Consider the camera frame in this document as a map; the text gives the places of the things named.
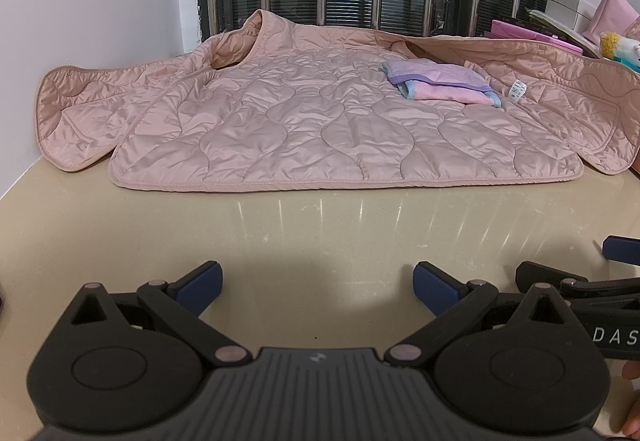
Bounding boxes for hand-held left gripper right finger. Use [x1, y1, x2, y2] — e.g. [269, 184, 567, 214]
[384, 262, 587, 368]

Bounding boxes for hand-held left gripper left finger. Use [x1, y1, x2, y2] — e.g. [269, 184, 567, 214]
[52, 261, 253, 369]

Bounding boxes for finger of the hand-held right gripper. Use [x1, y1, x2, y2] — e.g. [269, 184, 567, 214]
[515, 261, 590, 294]
[602, 235, 640, 268]

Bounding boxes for pink blue purple pastel garment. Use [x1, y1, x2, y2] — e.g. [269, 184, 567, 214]
[381, 60, 502, 108]

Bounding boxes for person's right hand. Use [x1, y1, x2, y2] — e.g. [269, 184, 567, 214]
[610, 361, 640, 441]

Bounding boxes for pink quilted jacket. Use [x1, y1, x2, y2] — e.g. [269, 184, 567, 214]
[34, 9, 640, 189]

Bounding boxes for white yellow plush toy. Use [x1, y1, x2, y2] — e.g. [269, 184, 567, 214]
[600, 30, 640, 72]

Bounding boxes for pink fabric pouch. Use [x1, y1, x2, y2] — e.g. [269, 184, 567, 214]
[585, 0, 640, 47]

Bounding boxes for dark patterned sheets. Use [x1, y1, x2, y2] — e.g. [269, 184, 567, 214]
[525, 8, 601, 57]

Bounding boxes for pink flat box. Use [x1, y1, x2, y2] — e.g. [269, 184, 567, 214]
[490, 19, 583, 54]

